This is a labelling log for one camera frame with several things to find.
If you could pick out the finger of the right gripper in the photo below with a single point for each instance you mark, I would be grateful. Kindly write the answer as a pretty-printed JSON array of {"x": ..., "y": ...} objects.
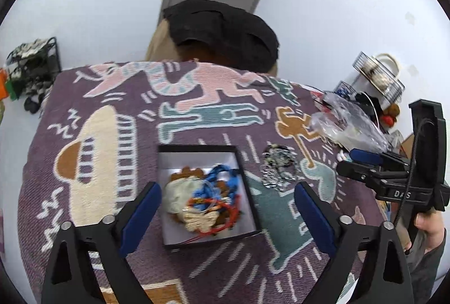
[
  {"x": 365, "y": 157},
  {"x": 369, "y": 175}
]

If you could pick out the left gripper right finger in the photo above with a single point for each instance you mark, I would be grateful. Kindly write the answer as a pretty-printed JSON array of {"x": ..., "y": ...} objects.
[{"x": 320, "y": 218}]

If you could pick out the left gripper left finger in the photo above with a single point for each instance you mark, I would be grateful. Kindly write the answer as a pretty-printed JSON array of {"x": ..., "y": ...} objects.
[{"x": 135, "y": 217}]

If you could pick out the translucent white flower hairclip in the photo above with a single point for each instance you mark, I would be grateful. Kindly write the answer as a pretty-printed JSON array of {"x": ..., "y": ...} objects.
[{"x": 177, "y": 193}]

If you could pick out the silver chain jewelry pile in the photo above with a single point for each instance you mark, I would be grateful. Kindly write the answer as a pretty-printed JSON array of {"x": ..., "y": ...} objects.
[{"x": 280, "y": 167}]

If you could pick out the colourful cord jewelry bundle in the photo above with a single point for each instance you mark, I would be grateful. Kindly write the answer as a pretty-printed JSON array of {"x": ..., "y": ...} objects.
[{"x": 219, "y": 192}]

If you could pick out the person's right forearm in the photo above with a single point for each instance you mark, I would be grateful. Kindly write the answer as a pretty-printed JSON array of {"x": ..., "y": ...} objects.
[{"x": 423, "y": 267}]

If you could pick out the person's right hand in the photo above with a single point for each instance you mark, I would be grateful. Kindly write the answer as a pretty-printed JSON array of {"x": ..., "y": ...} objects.
[{"x": 431, "y": 223}]

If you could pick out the clear plastic bag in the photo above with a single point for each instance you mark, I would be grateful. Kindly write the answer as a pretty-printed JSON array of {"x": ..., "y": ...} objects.
[{"x": 346, "y": 124}]

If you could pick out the brown plush toy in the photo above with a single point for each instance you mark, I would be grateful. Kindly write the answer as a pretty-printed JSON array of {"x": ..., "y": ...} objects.
[{"x": 388, "y": 118}]

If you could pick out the black box white interior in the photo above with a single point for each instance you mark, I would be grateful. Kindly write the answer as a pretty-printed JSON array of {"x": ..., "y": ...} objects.
[{"x": 177, "y": 161}]

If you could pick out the patterned woven blanket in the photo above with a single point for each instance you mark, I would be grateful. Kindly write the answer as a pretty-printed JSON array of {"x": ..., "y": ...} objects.
[{"x": 108, "y": 130}]

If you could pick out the orange paper bag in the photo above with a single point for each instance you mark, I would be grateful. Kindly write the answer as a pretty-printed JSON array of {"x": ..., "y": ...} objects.
[{"x": 3, "y": 89}]

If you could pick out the black shoe rack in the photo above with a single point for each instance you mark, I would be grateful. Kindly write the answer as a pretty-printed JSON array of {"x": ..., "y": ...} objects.
[{"x": 31, "y": 69}]

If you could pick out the black cushion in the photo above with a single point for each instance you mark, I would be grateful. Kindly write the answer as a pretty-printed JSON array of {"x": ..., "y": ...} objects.
[{"x": 218, "y": 33}]

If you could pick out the black wire wall shelf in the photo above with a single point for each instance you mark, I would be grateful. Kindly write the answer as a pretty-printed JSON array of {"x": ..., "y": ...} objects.
[{"x": 382, "y": 72}]

